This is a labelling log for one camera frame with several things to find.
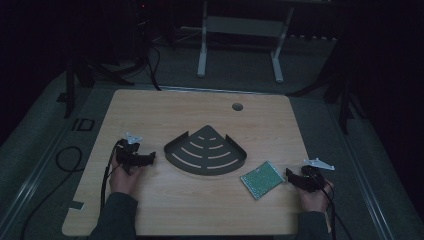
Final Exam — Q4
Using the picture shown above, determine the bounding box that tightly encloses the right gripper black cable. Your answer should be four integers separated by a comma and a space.
316, 176, 355, 240

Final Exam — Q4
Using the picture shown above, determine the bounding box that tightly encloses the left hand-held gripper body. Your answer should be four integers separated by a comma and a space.
115, 132, 148, 176

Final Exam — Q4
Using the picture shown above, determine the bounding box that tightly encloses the green circuit board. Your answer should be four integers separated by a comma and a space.
239, 160, 287, 201

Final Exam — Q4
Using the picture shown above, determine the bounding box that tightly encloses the black tripod stand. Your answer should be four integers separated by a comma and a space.
288, 66, 368, 136
63, 49, 161, 119

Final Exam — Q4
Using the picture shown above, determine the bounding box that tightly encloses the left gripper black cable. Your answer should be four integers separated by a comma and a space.
99, 139, 123, 212

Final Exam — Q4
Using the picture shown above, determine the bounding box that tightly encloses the person's left hand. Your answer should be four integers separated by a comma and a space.
108, 156, 145, 202

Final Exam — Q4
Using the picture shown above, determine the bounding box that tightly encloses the black metal corner shelf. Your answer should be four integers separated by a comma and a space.
163, 124, 248, 177

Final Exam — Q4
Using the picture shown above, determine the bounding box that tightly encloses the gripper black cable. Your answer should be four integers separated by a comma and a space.
316, 176, 355, 240
99, 139, 123, 212

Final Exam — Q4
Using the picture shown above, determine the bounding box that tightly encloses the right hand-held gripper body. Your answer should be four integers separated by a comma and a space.
300, 157, 336, 194

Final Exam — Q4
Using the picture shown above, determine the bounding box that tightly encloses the white metal stand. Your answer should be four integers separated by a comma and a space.
196, 0, 296, 85

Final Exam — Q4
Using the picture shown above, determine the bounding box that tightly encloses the black floor cable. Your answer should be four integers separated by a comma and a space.
19, 145, 85, 240

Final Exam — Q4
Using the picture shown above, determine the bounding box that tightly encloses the person's right hand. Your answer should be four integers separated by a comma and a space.
294, 179, 335, 215

